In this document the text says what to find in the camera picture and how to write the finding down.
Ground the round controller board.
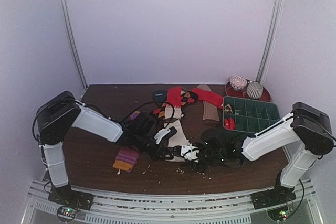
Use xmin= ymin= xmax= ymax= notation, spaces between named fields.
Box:
xmin=56 ymin=206 xmax=79 ymax=222
xmin=267 ymin=207 xmax=291 ymax=222

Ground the left round controller board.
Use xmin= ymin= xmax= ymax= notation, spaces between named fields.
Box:
xmin=56 ymin=206 xmax=79 ymax=222

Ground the green plastic divided organizer tray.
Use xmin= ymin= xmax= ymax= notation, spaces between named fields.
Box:
xmin=223 ymin=96 xmax=280 ymax=134

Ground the red and cream lace sock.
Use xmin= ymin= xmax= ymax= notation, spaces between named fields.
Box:
xmin=164 ymin=87 xmax=182 ymax=119

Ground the long red sock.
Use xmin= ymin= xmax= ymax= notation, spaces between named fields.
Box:
xmin=191 ymin=88 xmax=224 ymax=109

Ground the aluminium corner post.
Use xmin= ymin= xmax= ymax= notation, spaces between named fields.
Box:
xmin=60 ymin=0 xmax=88 ymax=89
xmin=256 ymin=0 xmax=284 ymax=84

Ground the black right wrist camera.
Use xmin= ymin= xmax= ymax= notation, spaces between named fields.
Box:
xmin=200 ymin=128 xmax=225 ymax=148

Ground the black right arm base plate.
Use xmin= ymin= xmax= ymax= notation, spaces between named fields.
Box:
xmin=251 ymin=186 xmax=296 ymax=209

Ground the dark teal sock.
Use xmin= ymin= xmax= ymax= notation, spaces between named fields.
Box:
xmin=152 ymin=90 xmax=167 ymax=107

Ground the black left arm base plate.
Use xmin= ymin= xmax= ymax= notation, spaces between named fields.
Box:
xmin=48 ymin=184 xmax=93 ymax=210

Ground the rolled argyle sock in tray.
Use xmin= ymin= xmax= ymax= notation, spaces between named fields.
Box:
xmin=223 ymin=104 xmax=233 ymax=114

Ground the striped grey ceramic cup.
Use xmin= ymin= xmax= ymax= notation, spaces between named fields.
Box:
xmin=246 ymin=81 xmax=264 ymax=99

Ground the right round controller board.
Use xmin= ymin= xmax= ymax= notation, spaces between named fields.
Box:
xmin=267 ymin=207 xmax=291 ymax=222

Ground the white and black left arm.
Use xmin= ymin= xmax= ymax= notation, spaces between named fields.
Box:
xmin=32 ymin=91 xmax=176 ymax=205

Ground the left aluminium corner post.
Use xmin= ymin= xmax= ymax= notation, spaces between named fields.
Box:
xmin=60 ymin=0 xmax=88 ymax=89

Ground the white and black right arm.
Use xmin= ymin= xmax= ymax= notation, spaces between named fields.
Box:
xmin=179 ymin=102 xmax=335 ymax=204

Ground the patterned white ceramic bowl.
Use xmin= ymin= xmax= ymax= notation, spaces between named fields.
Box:
xmin=229 ymin=76 xmax=248 ymax=91

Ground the dark red round plate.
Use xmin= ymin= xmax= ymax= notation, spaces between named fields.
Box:
xmin=225 ymin=82 xmax=271 ymax=102

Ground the tan and brown ribbed sock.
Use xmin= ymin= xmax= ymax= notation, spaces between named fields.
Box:
xmin=197 ymin=84 xmax=220 ymax=127

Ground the right aluminium corner post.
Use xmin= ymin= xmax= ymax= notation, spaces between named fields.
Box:
xmin=256 ymin=0 xmax=284 ymax=84

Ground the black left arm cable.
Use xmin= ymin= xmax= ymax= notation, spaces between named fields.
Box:
xmin=31 ymin=100 xmax=175 ymax=146

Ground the black red yellow argyle sock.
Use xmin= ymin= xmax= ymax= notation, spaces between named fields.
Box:
xmin=150 ymin=91 xmax=198 ymax=122

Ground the rolled red sock in tray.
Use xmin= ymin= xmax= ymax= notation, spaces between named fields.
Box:
xmin=224 ymin=118 xmax=236 ymax=130

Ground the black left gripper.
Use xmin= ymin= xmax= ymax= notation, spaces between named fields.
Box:
xmin=134 ymin=133 xmax=173 ymax=162

